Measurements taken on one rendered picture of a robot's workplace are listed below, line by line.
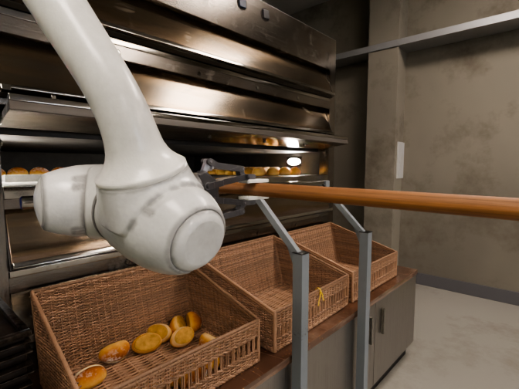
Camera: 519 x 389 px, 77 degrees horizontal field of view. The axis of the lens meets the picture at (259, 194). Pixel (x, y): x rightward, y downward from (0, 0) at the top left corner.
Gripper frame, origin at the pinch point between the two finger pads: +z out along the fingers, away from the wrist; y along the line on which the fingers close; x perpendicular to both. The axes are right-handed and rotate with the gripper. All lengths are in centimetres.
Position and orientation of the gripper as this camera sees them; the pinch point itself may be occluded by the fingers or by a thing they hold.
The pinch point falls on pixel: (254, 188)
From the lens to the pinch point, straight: 73.1
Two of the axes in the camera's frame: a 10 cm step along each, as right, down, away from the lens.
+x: 7.3, 0.6, -6.8
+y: 0.0, 10.0, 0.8
